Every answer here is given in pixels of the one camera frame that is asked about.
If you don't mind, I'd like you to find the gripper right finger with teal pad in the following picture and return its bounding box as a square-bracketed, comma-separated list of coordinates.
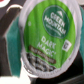
[75, 33, 84, 73]

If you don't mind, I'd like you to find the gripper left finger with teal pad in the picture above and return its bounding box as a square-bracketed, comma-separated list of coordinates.
[0, 13, 24, 68]

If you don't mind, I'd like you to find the black kcup drawer holder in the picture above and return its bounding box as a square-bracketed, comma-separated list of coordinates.
[0, 6, 84, 84]

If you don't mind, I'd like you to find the green lid kcup pod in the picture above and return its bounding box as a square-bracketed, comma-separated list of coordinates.
[19, 0, 83, 69]

